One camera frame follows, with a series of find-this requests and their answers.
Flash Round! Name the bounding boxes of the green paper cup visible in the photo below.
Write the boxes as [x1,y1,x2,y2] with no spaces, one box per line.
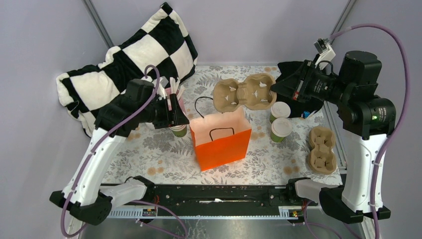
[270,118,293,143]
[269,101,292,124]

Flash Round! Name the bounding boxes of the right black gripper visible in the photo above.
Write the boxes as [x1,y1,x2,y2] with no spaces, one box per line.
[270,59,351,105]

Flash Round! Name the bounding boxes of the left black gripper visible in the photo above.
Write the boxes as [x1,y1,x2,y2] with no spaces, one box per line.
[138,93,190,128]

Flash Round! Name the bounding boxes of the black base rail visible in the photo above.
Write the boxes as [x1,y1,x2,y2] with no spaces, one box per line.
[142,184,306,217]

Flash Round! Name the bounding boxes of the single brown cup carrier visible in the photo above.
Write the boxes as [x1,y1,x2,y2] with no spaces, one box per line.
[213,73,277,113]

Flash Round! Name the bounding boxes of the black white checkered pillow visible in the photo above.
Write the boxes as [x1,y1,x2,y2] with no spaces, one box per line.
[56,2,198,137]

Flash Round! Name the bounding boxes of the pink straw holder cup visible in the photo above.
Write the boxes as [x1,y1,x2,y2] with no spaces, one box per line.
[166,77,185,100]

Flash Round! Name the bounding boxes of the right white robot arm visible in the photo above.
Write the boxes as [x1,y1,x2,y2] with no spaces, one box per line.
[271,51,397,224]

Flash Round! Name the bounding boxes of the stack of green cups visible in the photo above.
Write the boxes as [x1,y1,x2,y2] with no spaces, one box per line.
[170,125,187,137]

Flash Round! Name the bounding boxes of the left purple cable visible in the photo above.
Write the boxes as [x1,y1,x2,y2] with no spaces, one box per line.
[60,64,189,239]

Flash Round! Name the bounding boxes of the black cloth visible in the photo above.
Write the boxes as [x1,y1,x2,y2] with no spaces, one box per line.
[276,61,325,119]

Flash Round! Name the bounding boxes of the white plastic cup lid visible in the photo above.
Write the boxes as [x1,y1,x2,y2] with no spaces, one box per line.
[271,101,292,120]

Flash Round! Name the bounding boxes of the floral tablecloth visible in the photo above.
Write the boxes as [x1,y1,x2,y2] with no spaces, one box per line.
[99,65,343,186]

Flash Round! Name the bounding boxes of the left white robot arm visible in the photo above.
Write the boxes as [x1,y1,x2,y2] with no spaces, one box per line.
[50,79,189,225]

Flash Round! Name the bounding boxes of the brown cardboard cup carrier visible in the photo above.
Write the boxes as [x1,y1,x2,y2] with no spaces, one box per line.
[308,126,337,175]

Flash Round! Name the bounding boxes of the orange paper bag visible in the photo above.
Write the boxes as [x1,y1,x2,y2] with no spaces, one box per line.
[189,107,252,171]

